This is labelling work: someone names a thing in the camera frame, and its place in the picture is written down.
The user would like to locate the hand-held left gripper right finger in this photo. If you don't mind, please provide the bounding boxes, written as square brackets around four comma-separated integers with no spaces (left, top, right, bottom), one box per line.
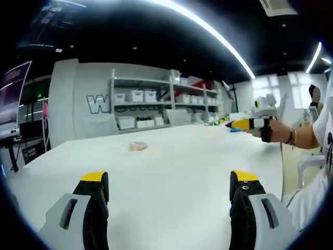
[229,170,299,250]

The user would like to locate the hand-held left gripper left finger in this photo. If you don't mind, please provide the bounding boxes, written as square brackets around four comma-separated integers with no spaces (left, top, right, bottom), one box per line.
[38,171,110,250]

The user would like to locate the clear resealable bag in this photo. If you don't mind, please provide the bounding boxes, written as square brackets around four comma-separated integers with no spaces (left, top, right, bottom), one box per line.
[114,140,150,153]

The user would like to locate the person's right hand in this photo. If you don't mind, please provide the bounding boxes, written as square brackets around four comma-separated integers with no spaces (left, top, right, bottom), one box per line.
[246,119,290,144]

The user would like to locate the window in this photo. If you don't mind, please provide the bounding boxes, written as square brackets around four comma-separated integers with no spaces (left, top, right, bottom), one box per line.
[253,75,280,97]
[287,72,327,110]

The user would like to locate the clutter of small tools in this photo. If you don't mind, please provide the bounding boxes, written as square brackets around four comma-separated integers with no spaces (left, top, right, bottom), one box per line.
[205,116,231,126]

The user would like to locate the person's white printed shirt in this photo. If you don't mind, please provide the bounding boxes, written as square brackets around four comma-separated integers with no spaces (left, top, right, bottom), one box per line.
[282,75,333,231]

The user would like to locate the grey chair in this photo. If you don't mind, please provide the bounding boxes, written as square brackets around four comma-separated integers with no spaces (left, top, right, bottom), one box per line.
[165,108,192,127]
[84,116,120,139]

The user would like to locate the white plastic chair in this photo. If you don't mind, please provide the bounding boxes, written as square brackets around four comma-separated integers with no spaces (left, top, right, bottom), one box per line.
[296,153,328,188]

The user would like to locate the ceiling light strip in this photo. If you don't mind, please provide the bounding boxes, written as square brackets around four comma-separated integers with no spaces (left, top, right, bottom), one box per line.
[156,0,256,79]
[305,41,323,73]

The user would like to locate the black sign board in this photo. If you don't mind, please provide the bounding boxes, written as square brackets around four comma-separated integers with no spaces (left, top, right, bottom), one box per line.
[22,140,49,165]

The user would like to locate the grey metal shelving unit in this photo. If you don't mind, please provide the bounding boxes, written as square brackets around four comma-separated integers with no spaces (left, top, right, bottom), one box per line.
[110,69,222,131]

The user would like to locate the grey work desk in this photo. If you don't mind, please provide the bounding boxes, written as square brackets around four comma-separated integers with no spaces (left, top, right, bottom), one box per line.
[0,130,23,172]

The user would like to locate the ceiling air vent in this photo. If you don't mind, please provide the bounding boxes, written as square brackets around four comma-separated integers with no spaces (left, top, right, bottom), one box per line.
[259,0,299,18]

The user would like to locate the row of white storage bins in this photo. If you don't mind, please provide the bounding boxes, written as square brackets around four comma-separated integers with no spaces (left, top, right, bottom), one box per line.
[114,71,221,130]

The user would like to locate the large standing monitor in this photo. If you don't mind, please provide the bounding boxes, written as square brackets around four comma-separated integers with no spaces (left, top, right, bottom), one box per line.
[0,61,32,133]

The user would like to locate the hanging ceiling screen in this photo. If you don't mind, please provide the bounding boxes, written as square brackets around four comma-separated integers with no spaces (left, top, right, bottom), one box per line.
[28,0,88,49]

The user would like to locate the beaded wrist bracelet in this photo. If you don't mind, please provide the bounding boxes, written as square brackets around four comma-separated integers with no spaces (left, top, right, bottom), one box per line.
[285,127,299,151]

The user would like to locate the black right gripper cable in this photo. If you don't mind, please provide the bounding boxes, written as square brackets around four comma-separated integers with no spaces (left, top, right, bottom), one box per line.
[278,142,285,201]

